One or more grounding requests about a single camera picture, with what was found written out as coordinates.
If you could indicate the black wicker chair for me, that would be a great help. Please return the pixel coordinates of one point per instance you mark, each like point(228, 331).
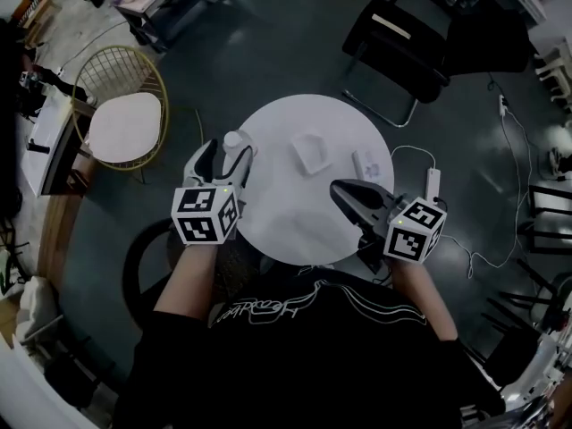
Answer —
point(241, 266)

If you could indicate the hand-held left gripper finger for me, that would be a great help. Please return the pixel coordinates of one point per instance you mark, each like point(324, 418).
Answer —
point(241, 172)
point(196, 168)

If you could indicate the white plastic bottle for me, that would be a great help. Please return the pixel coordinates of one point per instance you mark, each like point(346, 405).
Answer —
point(232, 140)

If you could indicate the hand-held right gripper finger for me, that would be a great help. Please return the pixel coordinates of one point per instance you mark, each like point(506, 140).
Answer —
point(375, 192)
point(348, 208)

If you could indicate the white tissue packet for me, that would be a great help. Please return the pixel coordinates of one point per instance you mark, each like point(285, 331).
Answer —
point(368, 168)

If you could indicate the black office chair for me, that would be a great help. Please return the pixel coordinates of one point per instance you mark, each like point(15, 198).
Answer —
point(393, 52)

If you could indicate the black slatted chair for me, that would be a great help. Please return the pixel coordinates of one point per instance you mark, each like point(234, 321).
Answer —
point(514, 329)

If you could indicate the white cloth bag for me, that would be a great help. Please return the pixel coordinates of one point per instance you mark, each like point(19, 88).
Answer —
point(38, 302)

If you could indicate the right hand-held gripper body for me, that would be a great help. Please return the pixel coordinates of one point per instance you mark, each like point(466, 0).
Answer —
point(411, 244)

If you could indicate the small white box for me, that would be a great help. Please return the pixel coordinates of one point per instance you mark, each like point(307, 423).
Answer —
point(310, 154)

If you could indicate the small white power strip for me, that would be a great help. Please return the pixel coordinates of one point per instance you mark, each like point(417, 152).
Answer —
point(502, 105)

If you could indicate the white vanity with mirror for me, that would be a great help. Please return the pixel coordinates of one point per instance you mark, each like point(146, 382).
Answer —
point(558, 65)

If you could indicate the round white table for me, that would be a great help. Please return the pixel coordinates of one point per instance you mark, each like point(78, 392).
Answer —
point(286, 221)

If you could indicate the person's left forearm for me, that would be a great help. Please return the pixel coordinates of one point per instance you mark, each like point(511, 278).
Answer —
point(187, 280)

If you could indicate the long white power strip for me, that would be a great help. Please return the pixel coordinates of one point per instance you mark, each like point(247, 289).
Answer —
point(433, 183)

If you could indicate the person's black shirt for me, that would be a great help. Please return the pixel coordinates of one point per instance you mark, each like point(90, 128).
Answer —
point(313, 364)

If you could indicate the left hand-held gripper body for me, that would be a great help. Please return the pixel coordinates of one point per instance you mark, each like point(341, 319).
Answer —
point(199, 230)

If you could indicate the person's right forearm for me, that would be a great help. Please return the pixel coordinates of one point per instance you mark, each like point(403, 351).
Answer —
point(420, 297)

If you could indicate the white low cabinet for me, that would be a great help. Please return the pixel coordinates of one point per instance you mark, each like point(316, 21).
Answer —
point(49, 132)

